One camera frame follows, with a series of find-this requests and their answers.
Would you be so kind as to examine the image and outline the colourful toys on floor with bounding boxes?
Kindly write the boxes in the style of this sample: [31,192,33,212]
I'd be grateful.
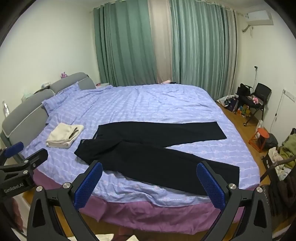
[236,104,251,118]

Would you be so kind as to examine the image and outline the black bag on chair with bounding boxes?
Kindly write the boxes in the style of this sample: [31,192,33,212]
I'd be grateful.
[236,83,252,96]

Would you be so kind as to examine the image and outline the black pants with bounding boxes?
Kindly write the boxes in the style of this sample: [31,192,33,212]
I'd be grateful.
[74,121,226,195]

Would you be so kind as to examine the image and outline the green curtain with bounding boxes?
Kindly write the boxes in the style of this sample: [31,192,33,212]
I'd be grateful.
[93,1,157,87]
[170,1,238,100]

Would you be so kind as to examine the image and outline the purple bed skirt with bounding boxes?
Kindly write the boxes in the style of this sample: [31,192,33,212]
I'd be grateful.
[32,169,250,233]

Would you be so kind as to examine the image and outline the lavender pillow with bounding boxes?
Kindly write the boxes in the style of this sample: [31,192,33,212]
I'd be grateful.
[42,82,80,115]

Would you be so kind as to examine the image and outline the green curtain left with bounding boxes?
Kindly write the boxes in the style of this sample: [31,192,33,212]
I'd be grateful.
[93,1,157,87]

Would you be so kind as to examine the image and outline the lavender floral bed cover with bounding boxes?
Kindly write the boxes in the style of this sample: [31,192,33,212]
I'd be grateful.
[22,84,260,207]

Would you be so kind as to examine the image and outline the folded cream garment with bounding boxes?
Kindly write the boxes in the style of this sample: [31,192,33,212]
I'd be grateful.
[46,123,84,149]

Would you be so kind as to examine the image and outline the beige sheer curtain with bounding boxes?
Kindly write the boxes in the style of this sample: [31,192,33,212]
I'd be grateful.
[148,0,172,83]

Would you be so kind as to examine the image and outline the grey padded headboard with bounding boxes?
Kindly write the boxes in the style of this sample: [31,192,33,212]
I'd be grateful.
[1,72,96,147]

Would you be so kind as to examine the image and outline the white air conditioner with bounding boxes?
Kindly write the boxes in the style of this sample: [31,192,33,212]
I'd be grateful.
[242,10,273,33]

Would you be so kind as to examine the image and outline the green curtain right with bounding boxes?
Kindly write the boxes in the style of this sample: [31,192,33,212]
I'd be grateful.
[170,1,238,100]

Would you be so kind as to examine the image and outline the black folding chair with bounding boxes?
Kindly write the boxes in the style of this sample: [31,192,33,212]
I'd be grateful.
[238,83,272,126]

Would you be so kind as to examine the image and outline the orange stool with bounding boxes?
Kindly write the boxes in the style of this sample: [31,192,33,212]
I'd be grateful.
[248,128,269,153]

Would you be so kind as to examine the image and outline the purple figurine on headboard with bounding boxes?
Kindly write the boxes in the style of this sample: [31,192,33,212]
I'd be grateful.
[61,72,68,78]

